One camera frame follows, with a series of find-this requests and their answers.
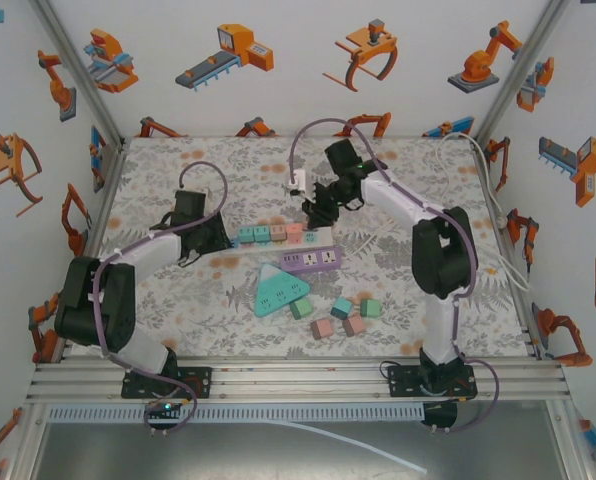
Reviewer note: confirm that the purple power strip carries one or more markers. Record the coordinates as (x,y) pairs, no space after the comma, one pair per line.
(310,260)

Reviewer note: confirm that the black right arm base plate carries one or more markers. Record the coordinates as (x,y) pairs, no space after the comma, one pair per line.
(403,382)

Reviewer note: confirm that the grey metal sheet panel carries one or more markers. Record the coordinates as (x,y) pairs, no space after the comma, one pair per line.
(228,455)

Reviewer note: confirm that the grey metal corner bracket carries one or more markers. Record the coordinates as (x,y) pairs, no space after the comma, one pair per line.
(105,167)

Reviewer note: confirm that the pink cube plug adapter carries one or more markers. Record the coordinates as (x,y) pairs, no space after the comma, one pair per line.
(322,329)
(353,325)
(278,233)
(294,231)

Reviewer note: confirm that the teal triangular power strip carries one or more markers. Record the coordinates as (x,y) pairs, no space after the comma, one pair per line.
(278,295)

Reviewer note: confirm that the wide aluminium mounting beam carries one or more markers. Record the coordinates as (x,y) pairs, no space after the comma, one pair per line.
(298,385)

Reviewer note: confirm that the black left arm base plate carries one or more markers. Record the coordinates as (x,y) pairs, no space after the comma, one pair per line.
(200,382)

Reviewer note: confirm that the floral patterned table mat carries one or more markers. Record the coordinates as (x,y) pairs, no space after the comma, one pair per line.
(258,195)

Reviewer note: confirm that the long white power strip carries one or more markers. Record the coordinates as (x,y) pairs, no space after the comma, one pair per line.
(288,248)

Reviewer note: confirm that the thin white plastic tube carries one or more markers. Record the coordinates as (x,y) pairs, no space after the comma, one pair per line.
(378,451)

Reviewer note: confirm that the aluminium side rail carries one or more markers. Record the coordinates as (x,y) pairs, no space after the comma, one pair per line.
(103,200)
(532,327)

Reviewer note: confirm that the aluminium frame post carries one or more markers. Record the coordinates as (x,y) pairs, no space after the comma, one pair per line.
(80,75)
(518,75)
(568,440)
(25,440)

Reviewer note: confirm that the teal cube plug adapter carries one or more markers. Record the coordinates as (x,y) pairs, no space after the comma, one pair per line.
(246,235)
(341,308)

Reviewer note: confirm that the black round controller box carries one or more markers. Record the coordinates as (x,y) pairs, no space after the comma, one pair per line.
(440,415)

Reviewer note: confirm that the black controller board green LED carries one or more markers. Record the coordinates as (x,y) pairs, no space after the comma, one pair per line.
(164,407)

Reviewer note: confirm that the green cube plug adapter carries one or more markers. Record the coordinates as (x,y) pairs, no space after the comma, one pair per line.
(301,308)
(261,234)
(371,308)

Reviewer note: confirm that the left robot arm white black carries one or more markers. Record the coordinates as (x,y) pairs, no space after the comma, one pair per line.
(88,310)

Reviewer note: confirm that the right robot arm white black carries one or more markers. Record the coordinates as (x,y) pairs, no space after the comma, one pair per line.
(443,260)

